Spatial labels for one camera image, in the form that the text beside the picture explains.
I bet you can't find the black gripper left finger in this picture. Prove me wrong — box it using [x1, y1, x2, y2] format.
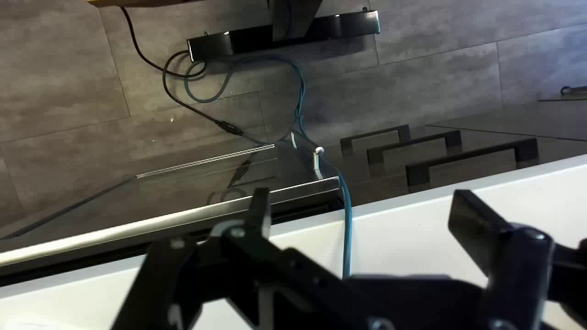
[112, 186, 369, 330]

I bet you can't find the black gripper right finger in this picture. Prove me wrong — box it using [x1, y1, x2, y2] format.
[448, 189, 587, 330]

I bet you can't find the dark lower kitchen cabinet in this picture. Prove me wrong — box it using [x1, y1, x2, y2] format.
[0, 100, 587, 290]

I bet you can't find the steel appliance handle bar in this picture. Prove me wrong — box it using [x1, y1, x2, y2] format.
[0, 175, 342, 268]

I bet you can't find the black cabinet drawer handle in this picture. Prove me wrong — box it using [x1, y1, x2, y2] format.
[340, 123, 413, 155]
[365, 129, 464, 167]
[404, 138, 541, 189]

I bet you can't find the teal power cable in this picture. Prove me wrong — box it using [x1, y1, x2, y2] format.
[182, 54, 356, 283]

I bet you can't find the thin black cable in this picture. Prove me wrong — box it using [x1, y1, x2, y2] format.
[118, 6, 279, 147]

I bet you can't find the black stereo camera bar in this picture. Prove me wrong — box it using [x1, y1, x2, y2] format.
[186, 8, 382, 65]

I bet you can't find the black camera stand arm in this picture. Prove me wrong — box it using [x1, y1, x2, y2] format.
[266, 0, 327, 45]

